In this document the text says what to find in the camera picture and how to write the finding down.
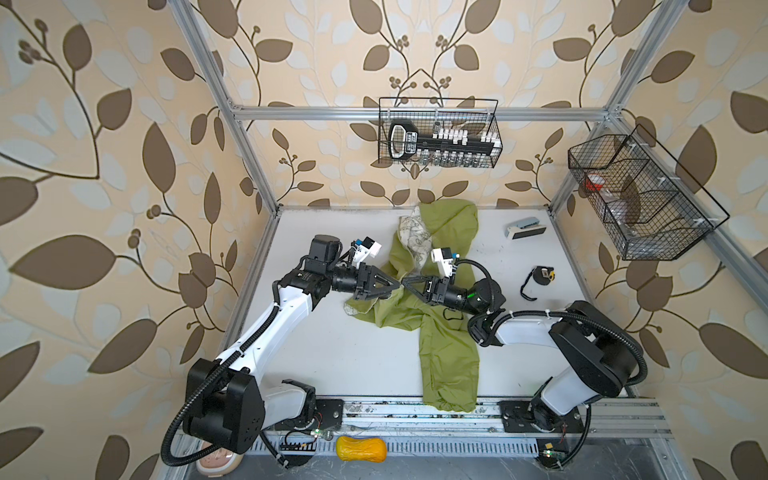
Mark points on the red capped bottle in basket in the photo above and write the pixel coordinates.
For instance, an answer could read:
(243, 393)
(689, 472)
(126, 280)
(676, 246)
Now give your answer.
(593, 183)

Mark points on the black wire basket right wall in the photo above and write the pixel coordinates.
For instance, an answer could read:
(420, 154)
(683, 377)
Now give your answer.
(652, 206)

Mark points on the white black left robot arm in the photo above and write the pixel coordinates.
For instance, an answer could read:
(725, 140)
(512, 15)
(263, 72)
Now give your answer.
(225, 405)

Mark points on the round beige dish on floor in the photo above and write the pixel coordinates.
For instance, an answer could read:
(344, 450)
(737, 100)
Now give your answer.
(218, 463)

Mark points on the light blue white stapler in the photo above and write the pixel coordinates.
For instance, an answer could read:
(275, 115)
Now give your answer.
(524, 228)

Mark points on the green zip-up hooded jacket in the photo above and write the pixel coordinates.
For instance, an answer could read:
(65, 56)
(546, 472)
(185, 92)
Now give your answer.
(449, 358)

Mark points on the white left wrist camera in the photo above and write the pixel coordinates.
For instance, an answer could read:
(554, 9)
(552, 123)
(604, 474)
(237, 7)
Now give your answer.
(363, 250)

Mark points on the black wire basket back wall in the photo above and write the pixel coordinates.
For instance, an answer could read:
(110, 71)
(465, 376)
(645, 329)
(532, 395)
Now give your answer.
(427, 113)

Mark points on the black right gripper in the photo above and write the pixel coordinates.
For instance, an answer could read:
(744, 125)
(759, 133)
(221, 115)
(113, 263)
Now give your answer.
(436, 291)

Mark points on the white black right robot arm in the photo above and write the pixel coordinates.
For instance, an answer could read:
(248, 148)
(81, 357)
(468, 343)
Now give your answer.
(602, 359)

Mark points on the aluminium frame strut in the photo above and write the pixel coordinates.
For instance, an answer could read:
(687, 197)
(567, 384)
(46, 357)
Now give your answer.
(184, 16)

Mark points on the black wire basket wall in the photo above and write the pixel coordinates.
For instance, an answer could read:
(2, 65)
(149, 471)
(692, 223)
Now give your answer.
(652, 206)
(427, 113)

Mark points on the black tape measure with strap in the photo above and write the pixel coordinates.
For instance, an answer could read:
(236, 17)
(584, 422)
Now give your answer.
(542, 276)

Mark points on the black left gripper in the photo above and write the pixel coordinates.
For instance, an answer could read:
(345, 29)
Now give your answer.
(367, 290)

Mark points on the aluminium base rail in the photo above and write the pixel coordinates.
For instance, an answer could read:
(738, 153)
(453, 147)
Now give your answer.
(495, 428)

